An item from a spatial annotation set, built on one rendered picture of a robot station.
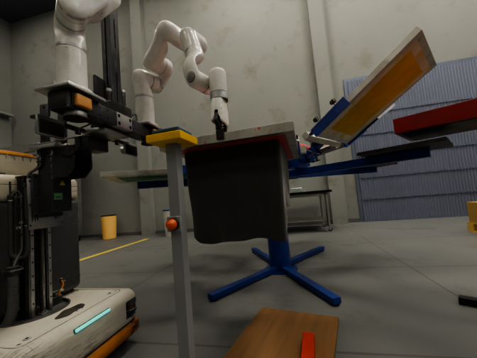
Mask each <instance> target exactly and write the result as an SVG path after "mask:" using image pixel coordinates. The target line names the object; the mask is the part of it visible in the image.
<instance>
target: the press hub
mask: <svg viewBox="0 0 477 358"><path fill-rule="evenodd" d="M268 251H269V259H270V265H269V266H266V267H265V268H264V269H266V268H269V267H271V266H274V267H277V270H278V271H276V272H275V273H272V274H273V275H285V274H286V273H284V272H282V267H284V266H289V267H290V268H292V269H294V270H295V271H297V270H298V267H297V266H296V265H293V264H292V265H291V261H290V248H289V240H288V233H287V241H286V242H277V241H274V240H272V239H268Z"/></svg>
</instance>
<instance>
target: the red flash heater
mask: <svg viewBox="0 0 477 358"><path fill-rule="evenodd" d="M393 126H394V131H395V134H396V135H398V136H401V137H403V138H404V139H407V140H408V141H411V142H412V141H419V140H423V139H430V138H434V137H439V136H446V135H450V134H457V133H461V132H465V131H473V130H476V129H477V98H475V99H470V100H467V101H464V102H459V103H456V104H451V105H448V106H445V107H440V108H436V109H431V110H428V111H425V112H420V113H417V114H412V115H409V116H404V117H400V118H397V119H393Z"/></svg>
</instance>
